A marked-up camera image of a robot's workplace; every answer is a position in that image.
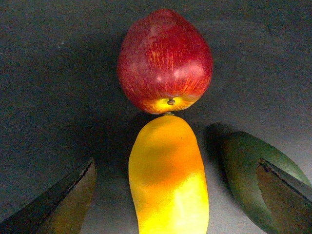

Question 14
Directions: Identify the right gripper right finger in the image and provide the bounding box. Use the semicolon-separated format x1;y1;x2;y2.
256;158;312;234

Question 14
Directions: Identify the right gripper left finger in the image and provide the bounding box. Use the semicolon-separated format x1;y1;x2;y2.
0;158;97;234

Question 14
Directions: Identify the yellow mango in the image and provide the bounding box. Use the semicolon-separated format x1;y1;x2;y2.
128;114;209;234

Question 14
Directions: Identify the green leaf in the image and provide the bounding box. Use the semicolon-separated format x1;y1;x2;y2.
220;132;311;234

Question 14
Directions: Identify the red apple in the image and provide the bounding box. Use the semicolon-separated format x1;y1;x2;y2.
117;9;213;115

